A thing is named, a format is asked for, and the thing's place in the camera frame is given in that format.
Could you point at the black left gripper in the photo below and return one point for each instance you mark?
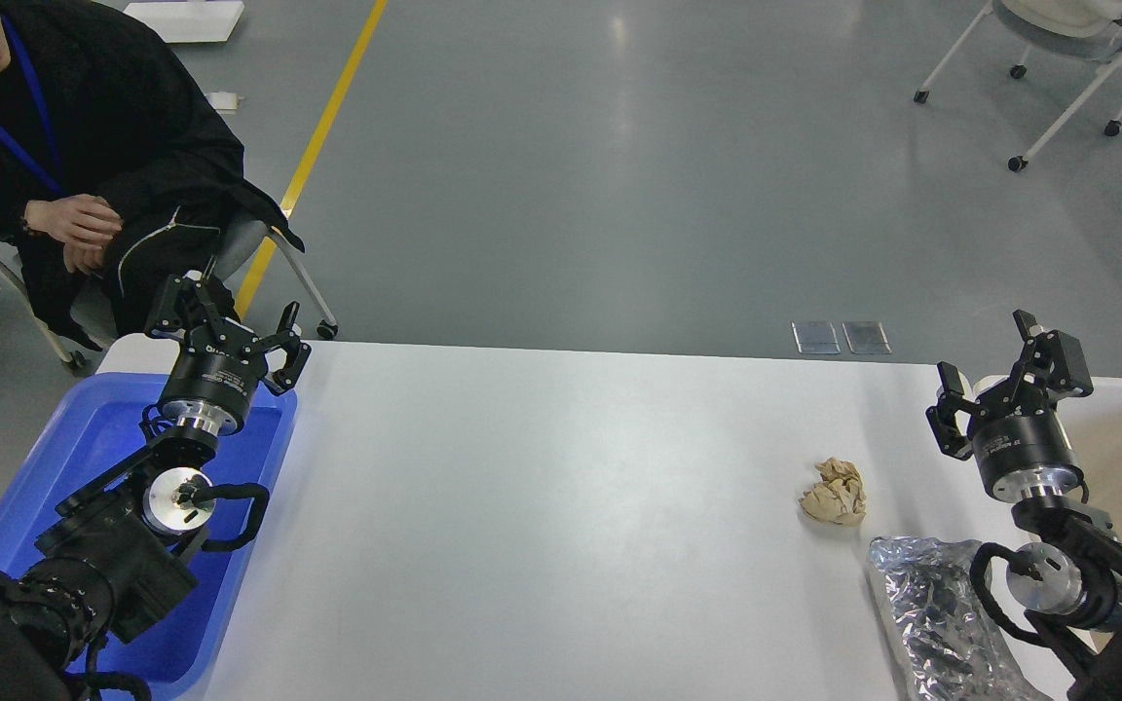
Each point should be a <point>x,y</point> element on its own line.
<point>213,380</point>

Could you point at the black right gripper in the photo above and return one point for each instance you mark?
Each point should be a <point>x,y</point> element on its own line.
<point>1020,446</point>

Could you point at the silver foil bag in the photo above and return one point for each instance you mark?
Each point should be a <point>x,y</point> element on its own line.
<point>942,643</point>

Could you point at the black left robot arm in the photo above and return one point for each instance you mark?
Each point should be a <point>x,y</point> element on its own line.
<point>118,559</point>

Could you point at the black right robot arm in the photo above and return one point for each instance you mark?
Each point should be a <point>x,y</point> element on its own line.
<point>1095,664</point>

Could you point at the person's hand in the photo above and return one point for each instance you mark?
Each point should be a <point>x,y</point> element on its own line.
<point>85,225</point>

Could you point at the right floor socket plate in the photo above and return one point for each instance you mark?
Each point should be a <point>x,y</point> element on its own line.
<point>867,338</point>

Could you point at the floor socket plate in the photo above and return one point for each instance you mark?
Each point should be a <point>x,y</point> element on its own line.
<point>816,337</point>
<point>867,338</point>

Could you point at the crumpled brown paper ball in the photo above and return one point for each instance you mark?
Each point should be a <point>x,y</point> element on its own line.
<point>838,496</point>

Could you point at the left floor socket plate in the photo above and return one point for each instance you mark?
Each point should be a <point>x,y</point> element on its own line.
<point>816,337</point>

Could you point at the seated person in black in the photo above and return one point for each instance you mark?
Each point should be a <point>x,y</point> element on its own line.
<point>94,102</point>

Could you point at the white board on floor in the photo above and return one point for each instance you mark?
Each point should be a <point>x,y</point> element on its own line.
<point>189,22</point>

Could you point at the white office chair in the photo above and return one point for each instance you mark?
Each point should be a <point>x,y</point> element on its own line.
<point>1090,31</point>

